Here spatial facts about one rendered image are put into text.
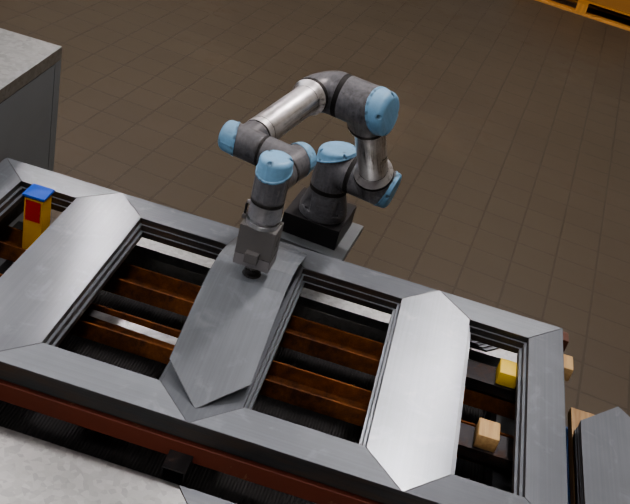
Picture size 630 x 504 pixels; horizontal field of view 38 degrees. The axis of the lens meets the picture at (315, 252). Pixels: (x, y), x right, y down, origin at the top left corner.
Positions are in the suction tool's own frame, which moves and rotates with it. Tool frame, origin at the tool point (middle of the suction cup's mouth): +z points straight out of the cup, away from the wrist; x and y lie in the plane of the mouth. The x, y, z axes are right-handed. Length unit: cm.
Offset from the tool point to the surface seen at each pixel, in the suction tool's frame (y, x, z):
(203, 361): -0.8, -25.5, 6.1
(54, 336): -33.5, -27.7, 11.6
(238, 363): 6.2, -23.3, 5.4
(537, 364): 70, 19, 10
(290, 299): 8.4, 12.5, 11.4
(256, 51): -104, 373, 98
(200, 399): 2.0, -33.1, 9.3
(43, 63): -84, 56, -7
